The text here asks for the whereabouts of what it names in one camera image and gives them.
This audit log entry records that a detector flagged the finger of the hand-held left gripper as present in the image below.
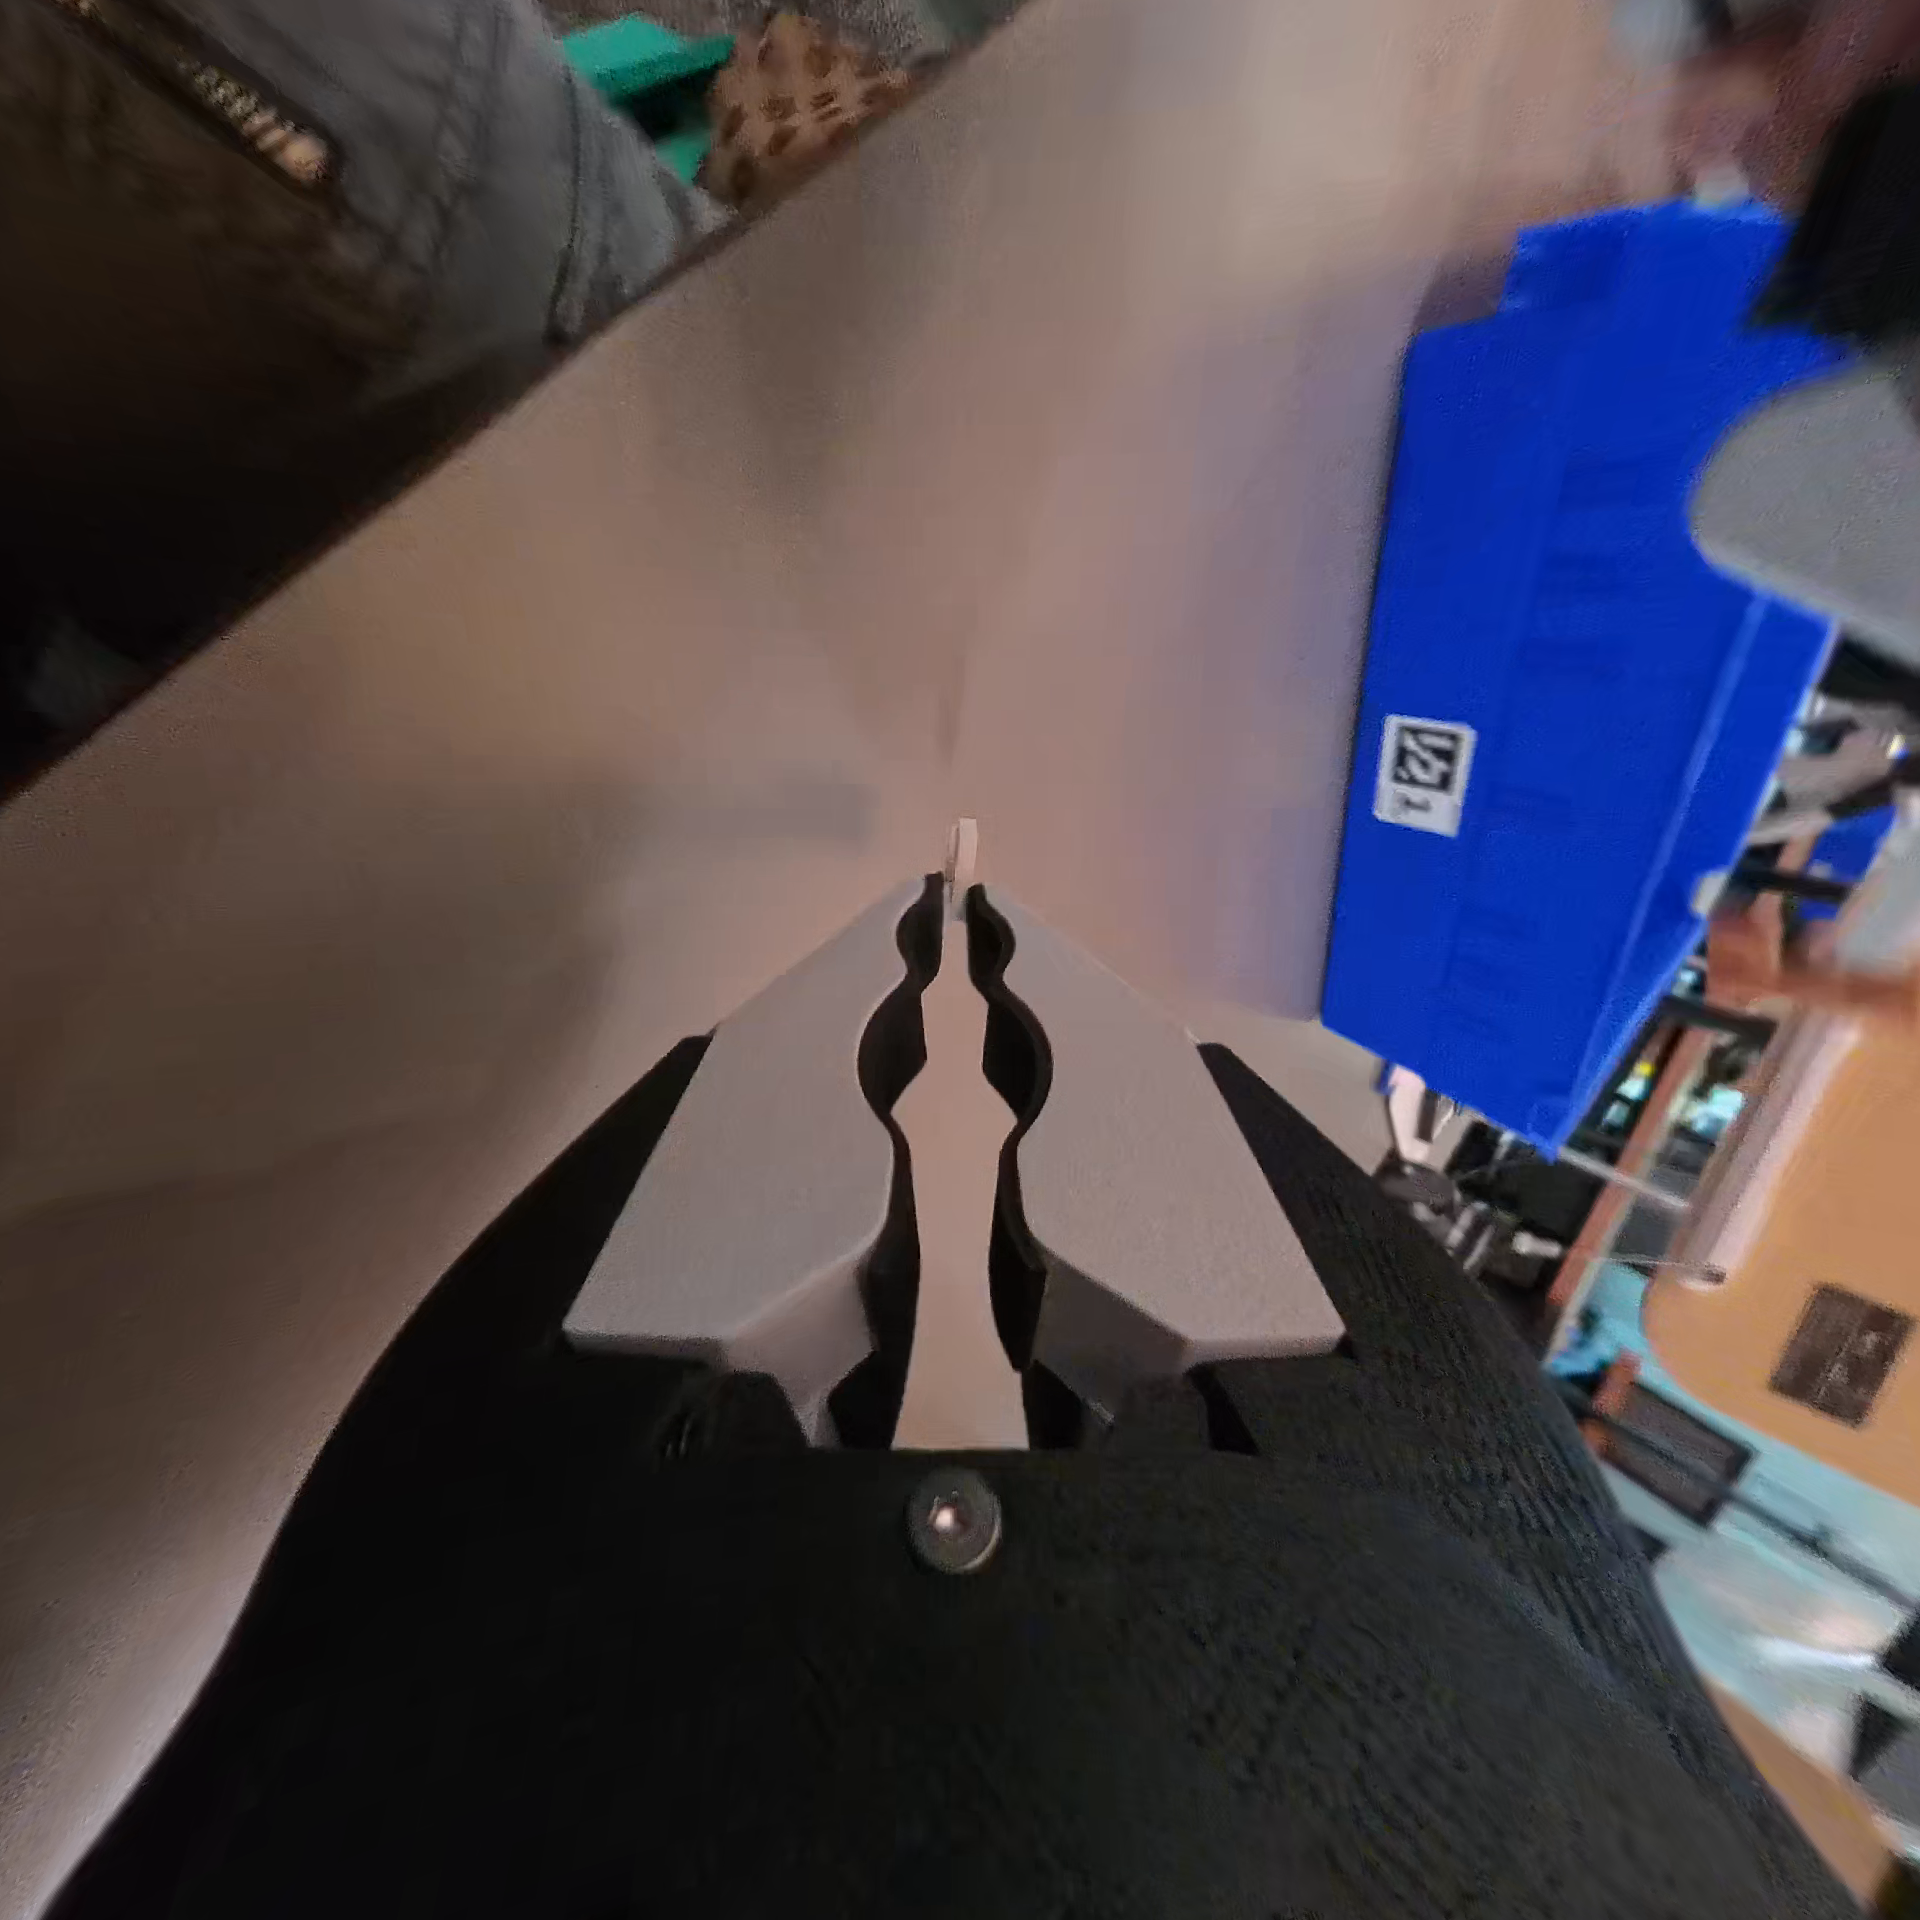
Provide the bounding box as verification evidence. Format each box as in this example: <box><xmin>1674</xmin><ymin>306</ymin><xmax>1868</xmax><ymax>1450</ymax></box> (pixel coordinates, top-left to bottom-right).
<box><xmin>1693</xmin><ymin>337</ymin><xmax>1920</xmax><ymax>670</ymax></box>

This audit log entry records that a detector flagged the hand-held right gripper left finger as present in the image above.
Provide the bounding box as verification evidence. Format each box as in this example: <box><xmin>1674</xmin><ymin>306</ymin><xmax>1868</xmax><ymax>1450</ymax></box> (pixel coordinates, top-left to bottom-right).
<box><xmin>565</xmin><ymin>876</ymin><xmax>949</xmax><ymax>1450</ymax></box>

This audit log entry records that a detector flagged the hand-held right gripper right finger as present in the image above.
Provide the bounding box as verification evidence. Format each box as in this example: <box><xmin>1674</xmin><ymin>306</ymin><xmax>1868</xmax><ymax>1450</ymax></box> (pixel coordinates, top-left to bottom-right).
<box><xmin>962</xmin><ymin>883</ymin><xmax>1348</xmax><ymax>1450</ymax></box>

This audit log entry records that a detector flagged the blue plastic bin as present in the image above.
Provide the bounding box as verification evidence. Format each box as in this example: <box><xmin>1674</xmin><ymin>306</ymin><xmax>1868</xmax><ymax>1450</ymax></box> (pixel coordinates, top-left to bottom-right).
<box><xmin>1320</xmin><ymin>203</ymin><xmax>1854</xmax><ymax>1156</ymax></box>

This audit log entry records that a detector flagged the green plastic bin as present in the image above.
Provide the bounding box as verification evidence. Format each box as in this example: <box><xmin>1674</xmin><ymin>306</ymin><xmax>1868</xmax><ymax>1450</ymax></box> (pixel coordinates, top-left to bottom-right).
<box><xmin>561</xmin><ymin>13</ymin><xmax>739</xmax><ymax>183</ymax></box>

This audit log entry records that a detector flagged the leopard print cloth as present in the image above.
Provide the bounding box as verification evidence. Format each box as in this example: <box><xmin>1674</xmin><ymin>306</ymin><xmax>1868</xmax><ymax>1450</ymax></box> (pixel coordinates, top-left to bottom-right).
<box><xmin>697</xmin><ymin>5</ymin><xmax>916</xmax><ymax>203</ymax></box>

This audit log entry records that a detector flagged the person's grey jeans leg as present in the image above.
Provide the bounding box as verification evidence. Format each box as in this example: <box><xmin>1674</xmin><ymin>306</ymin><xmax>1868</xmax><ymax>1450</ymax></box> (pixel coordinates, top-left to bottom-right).
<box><xmin>197</xmin><ymin>0</ymin><xmax>739</xmax><ymax>392</ymax></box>

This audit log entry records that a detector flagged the black wall plaque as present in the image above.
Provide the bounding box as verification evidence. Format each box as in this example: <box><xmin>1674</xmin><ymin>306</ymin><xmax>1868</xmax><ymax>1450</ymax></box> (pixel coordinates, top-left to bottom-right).
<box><xmin>1771</xmin><ymin>1284</ymin><xmax>1915</xmax><ymax>1428</ymax></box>

